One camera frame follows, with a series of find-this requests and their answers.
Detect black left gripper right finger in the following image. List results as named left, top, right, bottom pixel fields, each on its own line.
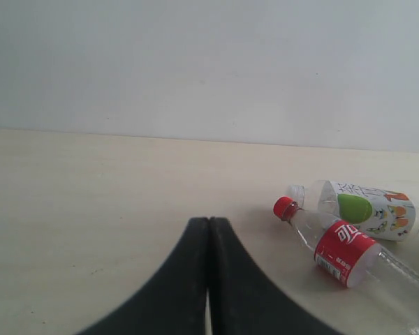
left=208, top=218, right=338, bottom=335

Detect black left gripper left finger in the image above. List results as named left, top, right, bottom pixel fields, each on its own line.
left=81, top=218, right=209, bottom=335

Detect clear cola bottle red label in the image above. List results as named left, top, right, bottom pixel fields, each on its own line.
left=273, top=197, right=419, bottom=334

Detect clear tea bottle white label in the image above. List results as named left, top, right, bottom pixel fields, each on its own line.
left=286, top=180, right=419, bottom=241

